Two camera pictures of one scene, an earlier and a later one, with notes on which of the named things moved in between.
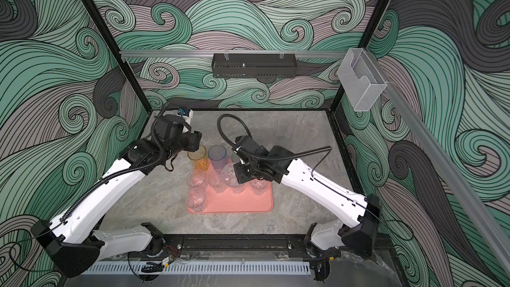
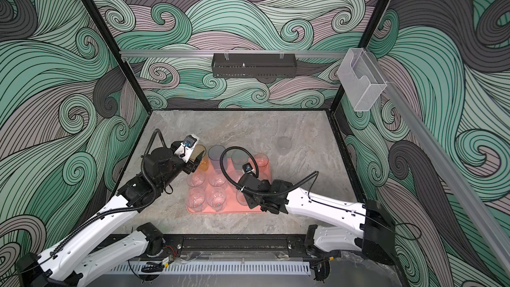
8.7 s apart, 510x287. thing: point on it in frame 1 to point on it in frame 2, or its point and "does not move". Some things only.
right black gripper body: [246, 172] to [252, 203]
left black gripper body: [190, 143] to [189, 167]
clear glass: [196, 179] does not move
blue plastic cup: [217, 154] does not move
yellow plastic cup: [200, 157] does not move
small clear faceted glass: [196, 198] does not move
